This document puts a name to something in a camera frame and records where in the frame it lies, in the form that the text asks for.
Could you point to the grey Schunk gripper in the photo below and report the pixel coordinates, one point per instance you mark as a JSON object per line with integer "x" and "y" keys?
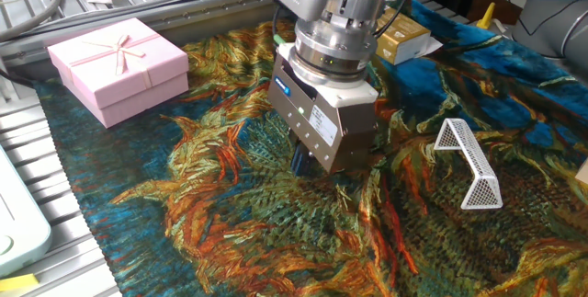
{"x": 340, "y": 131}

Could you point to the sunflower painting print cloth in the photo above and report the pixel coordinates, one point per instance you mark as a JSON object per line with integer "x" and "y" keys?
{"x": 229, "y": 205}

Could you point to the yellow cardboard box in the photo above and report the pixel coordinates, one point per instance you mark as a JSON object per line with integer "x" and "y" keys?
{"x": 404, "y": 35}

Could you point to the metal mesh basket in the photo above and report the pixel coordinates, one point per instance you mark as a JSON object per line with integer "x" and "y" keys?
{"x": 480, "y": 196}

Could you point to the pink gift box with bow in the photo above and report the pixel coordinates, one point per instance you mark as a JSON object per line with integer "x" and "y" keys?
{"x": 115, "y": 71}

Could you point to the yellow plastic clamp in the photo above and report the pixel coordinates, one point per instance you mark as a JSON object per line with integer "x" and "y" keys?
{"x": 487, "y": 19}

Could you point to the white teach pendant red button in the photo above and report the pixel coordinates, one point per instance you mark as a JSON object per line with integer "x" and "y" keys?
{"x": 18, "y": 223}

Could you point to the yellow tape piece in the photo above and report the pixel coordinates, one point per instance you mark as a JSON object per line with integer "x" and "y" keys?
{"x": 18, "y": 283}

